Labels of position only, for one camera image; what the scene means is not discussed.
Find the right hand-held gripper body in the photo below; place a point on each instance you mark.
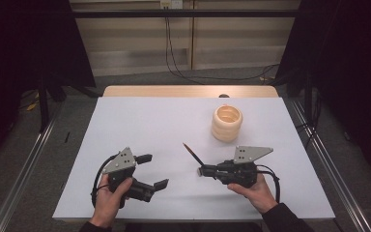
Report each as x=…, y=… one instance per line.
x=241, y=172

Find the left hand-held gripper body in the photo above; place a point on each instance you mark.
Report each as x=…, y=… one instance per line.
x=119, y=164

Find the beige ribbed holder cup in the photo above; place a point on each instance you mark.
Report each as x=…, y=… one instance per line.
x=227, y=129

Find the person's right hand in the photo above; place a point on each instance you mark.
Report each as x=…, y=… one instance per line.
x=259, y=195

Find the person's left hand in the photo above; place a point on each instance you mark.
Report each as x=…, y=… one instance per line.
x=106, y=206

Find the white table sheet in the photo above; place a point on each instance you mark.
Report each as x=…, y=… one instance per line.
x=161, y=125

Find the dark knob at table edge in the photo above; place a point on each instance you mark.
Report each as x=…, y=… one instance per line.
x=223, y=95

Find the black metal stand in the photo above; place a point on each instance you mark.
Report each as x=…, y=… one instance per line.
x=308, y=96
x=43, y=103

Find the dark curtain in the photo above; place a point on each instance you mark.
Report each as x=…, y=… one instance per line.
x=351, y=64
x=19, y=48

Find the black horizontal bar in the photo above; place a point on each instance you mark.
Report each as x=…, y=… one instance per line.
x=206, y=13

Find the aluminium floor rail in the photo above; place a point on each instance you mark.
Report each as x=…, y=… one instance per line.
x=22, y=180
x=317, y=145

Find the white wall socket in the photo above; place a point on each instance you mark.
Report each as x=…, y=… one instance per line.
x=171, y=4

